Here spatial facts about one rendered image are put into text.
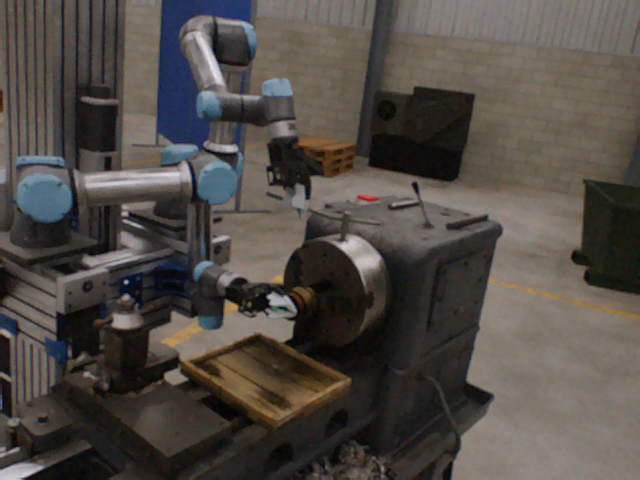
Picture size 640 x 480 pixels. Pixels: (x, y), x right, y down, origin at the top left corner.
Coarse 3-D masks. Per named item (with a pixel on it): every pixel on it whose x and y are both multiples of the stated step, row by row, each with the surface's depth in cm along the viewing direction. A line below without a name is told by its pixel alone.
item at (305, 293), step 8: (296, 288) 163; (304, 288) 163; (288, 296) 160; (296, 296) 160; (304, 296) 161; (312, 296) 162; (296, 304) 158; (304, 304) 160; (312, 304) 162; (296, 312) 159; (304, 312) 161; (312, 312) 164
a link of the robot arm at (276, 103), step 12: (264, 84) 153; (276, 84) 151; (288, 84) 153; (264, 96) 153; (276, 96) 151; (288, 96) 153; (264, 108) 155; (276, 108) 152; (288, 108) 152; (276, 120) 152; (288, 120) 152
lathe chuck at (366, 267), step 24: (312, 240) 171; (336, 240) 169; (288, 264) 179; (336, 264) 167; (360, 264) 164; (288, 288) 180; (312, 288) 176; (336, 288) 168; (360, 288) 163; (384, 288) 168; (336, 312) 170; (360, 312) 164; (312, 336) 177; (336, 336) 171; (360, 336) 173
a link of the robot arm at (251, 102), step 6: (246, 96) 159; (252, 96) 160; (258, 96) 161; (246, 102) 158; (252, 102) 159; (258, 102) 158; (246, 108) 158; (252, 108) 159; (258, 108) 158; (246, 114) 158; (252, 114) 159; (258, 114) 159; (246, 120) 160; (252, 120) 161; (258, 120) 161; (264, 120) 160; (258, 126) 167; (264, 126) 166
